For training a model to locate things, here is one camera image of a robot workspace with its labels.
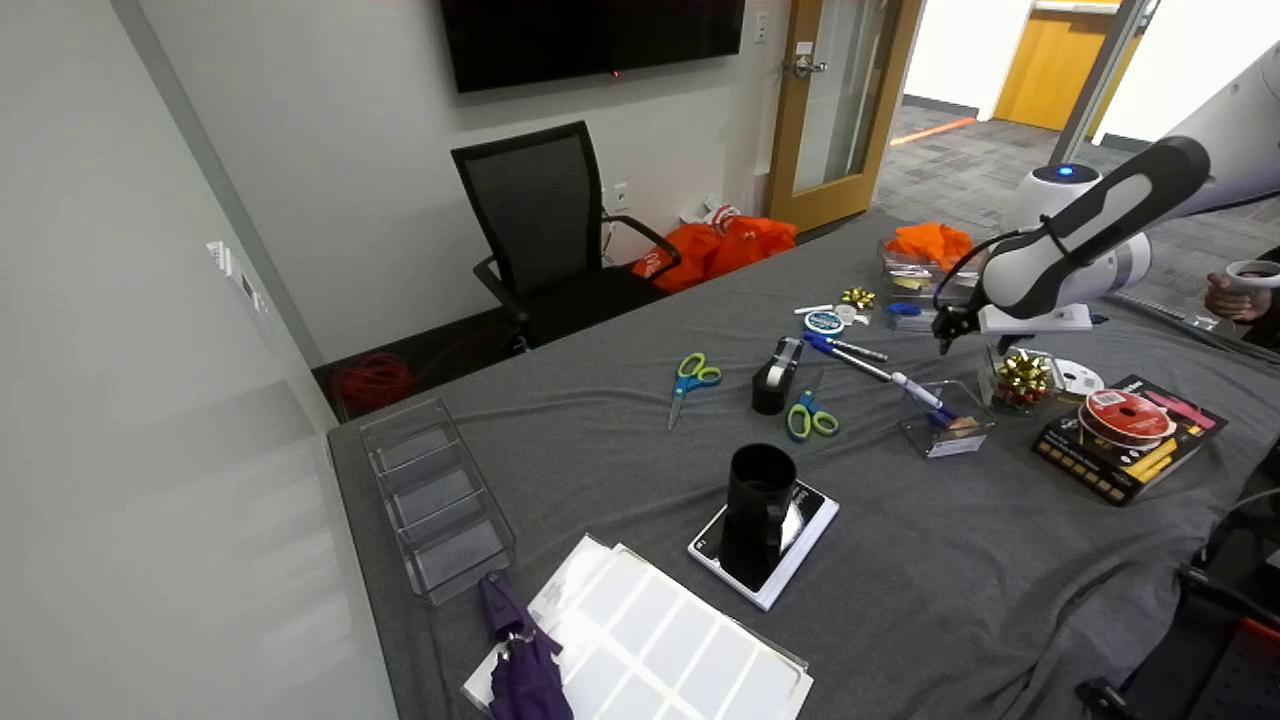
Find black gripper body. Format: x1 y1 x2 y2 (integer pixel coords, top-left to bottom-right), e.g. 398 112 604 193
933 271 990 349

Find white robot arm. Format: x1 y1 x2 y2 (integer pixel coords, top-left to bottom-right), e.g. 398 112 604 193
933 135 1212 349

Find clear compartment organizer tray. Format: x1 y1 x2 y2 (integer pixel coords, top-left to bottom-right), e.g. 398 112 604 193
885 256 962 329

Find purple white marker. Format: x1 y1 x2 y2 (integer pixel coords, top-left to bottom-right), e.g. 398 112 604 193
804 333 946 407

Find orange tissue paper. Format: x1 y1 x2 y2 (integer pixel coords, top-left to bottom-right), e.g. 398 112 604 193
885 219 976 271

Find gold and red bow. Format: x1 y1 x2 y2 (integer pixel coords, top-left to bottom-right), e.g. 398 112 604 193
992 344 1062 407

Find white ribbon spool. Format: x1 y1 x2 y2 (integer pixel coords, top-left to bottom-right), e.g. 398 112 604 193
1056 361 1104 397

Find green blue scissors front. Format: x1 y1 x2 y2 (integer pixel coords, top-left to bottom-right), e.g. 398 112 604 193
785 387 839 442

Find green blue scissors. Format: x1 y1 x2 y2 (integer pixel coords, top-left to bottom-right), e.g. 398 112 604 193
669 352 719 416
785 387 839 442

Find grey table cloth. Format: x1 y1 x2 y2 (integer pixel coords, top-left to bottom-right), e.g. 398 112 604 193
334 215 1280 720

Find red ribbon spool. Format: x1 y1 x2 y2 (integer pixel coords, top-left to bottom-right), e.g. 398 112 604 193
1076 387 1176 447

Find black tape dispenser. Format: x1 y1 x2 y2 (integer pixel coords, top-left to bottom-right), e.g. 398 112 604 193
753 337 804 416

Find black white paper pad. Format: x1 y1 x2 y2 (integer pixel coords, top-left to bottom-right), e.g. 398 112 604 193
687 484 839 611

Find black cup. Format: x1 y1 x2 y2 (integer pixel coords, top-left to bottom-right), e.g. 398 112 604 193
719 442 798 589

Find orange bag on floor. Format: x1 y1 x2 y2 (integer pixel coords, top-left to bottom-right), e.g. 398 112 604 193
627 215 798 293

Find wooden door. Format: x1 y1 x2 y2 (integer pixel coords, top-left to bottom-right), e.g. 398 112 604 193
765 0 925 233

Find black office chair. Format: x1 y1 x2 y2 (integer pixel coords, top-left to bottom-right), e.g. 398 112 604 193
451 119 680 349

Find white label sheets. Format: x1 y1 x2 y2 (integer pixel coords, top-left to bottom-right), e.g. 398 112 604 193
461 533 815 720

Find empty clear organizer tray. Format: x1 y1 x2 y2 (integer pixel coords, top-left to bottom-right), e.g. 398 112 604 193
361 407 507 605

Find purple glove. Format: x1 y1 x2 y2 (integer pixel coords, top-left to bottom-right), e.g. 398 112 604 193
480 576 571 720

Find wall television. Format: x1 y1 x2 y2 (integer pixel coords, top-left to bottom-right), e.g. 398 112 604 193
439 0 746 90

